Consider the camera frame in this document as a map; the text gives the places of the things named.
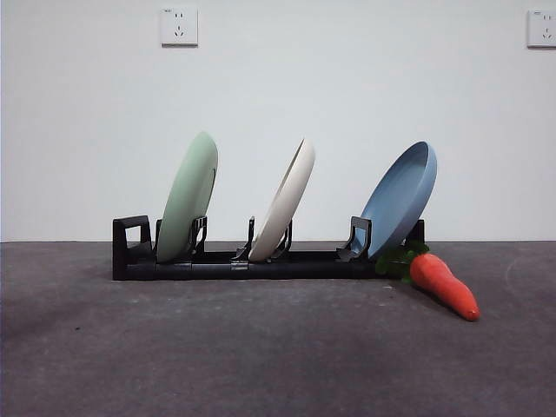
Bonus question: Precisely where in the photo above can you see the green plate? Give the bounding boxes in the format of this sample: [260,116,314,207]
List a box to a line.
[156,131,220,265]

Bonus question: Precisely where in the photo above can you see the orange carrot with green leaves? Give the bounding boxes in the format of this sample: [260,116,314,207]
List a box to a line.
[375,241,481,323]

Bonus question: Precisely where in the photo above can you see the beige plate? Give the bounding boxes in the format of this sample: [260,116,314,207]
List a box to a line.
[248,137,316,263]

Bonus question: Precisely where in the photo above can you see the black plate rack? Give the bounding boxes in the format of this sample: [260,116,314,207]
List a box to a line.
[111,215,427,281]

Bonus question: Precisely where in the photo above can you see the blue plate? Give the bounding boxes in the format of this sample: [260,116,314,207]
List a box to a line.
[359,140,439,262]

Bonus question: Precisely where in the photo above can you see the white wall socket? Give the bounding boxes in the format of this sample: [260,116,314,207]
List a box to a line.
[526,9,556,50]
[160,6,200,48]

